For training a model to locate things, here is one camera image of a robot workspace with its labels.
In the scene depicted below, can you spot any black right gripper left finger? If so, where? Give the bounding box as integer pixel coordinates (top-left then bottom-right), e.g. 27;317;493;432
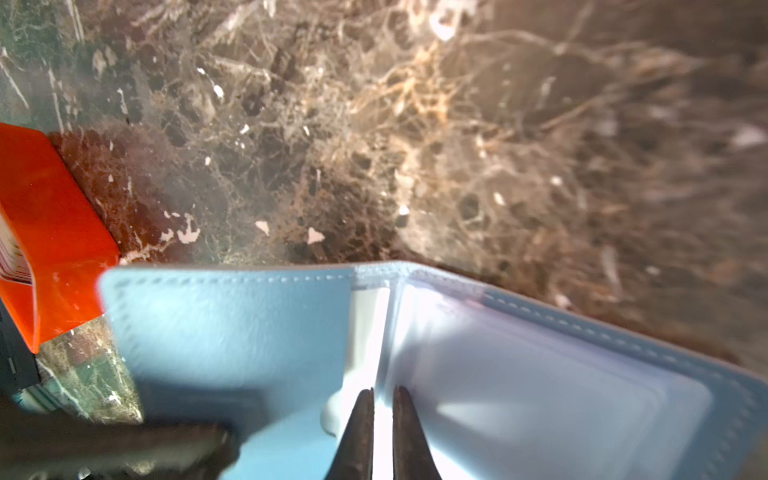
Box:
325;389;375;480

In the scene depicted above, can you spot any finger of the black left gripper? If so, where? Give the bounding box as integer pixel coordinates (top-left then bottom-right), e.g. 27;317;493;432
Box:
1;398;239;479

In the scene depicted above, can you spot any blue card holder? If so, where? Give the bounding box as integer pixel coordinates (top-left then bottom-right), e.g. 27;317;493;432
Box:
98;262;767;479

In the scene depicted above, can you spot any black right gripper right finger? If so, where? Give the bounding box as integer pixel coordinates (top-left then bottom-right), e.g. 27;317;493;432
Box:
392;386;442;480

